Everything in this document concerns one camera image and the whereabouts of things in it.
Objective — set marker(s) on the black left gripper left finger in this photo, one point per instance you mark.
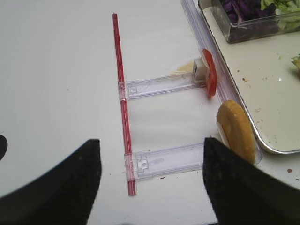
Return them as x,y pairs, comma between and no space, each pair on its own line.
63,196

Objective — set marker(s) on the left upper clear track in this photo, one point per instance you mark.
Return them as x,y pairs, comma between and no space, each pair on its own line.
150,87

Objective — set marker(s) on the purple cabbage pile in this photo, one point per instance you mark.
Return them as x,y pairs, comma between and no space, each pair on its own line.
239,11

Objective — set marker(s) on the clear plastic salad container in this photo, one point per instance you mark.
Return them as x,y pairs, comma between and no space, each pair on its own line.
225,24

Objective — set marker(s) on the upright bottom bun left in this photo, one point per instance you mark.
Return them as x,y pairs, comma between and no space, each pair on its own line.
237,129

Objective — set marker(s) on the left clear divider rail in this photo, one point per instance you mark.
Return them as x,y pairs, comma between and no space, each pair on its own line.
226,89

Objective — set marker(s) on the white metal serving tray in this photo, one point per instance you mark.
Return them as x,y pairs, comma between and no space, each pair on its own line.
267,82

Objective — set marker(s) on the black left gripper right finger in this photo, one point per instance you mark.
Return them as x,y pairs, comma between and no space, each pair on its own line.
242,194

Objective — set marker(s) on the white pusher block left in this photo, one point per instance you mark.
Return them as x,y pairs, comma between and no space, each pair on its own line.
200,70

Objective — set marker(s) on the white pusher block bun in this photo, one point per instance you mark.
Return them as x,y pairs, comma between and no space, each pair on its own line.
220,135

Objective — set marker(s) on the upright tomato slice left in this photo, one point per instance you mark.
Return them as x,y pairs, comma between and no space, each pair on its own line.
212,79

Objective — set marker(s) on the clear track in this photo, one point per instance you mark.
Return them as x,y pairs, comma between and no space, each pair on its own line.
144,165
150,87

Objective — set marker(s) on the left red rod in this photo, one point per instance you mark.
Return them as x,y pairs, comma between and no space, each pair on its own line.
123,103

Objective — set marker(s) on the green lettuce pile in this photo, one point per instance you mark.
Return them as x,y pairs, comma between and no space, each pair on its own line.
288,11

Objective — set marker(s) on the left lower clear track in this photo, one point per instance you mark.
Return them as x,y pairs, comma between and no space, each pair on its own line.
144,165

